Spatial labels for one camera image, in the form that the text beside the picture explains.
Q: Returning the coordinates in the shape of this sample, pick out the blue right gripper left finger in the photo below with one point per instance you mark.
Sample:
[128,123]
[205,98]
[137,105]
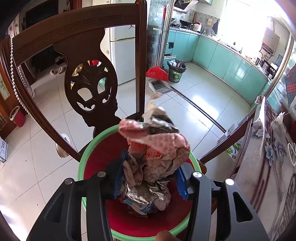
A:
[115,177]

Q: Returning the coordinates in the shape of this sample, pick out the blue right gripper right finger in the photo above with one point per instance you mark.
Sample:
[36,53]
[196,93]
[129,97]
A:
[186,178]

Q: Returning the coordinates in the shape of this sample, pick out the pink wrapper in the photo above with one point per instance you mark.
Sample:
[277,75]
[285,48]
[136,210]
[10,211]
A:
[156,149]

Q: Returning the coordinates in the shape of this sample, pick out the green kitchen trash bin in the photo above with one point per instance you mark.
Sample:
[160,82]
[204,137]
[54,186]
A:
[175,70]

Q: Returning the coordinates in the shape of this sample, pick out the teal kitchen cabinets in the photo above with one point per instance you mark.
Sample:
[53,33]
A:
[226,64]

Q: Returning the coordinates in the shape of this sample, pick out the right hand thumb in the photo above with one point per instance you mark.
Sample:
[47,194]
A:
[165,236]

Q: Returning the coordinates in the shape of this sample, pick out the grey dustpan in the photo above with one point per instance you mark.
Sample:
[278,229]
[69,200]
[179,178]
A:
[159,86]

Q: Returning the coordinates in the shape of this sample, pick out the dark wooden chair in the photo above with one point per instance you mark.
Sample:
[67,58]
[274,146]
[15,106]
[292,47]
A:
[90,80]

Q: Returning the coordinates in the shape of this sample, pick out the red broom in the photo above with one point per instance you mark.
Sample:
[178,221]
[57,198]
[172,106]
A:
[157,72]

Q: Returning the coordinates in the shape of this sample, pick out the white tissue on table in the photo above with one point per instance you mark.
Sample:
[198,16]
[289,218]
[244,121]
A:
[279,119]

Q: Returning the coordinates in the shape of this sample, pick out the small red bucket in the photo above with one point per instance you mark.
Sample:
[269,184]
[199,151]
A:
[17,117]

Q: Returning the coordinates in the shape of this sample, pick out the white refrigerator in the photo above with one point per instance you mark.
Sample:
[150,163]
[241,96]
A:
[118,45]

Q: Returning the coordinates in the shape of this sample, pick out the plaid hanging cloth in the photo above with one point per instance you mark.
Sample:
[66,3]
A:
[290,85]

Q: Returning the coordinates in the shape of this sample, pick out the white rice cooker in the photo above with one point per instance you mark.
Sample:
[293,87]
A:
[197,26]

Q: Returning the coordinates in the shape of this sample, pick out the black wok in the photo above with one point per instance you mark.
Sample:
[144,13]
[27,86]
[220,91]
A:
[185,24]

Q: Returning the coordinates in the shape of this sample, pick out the water heater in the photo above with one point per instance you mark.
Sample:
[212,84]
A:
[269,44]

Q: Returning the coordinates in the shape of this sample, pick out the range hood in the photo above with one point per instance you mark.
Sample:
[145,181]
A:
[183,6]

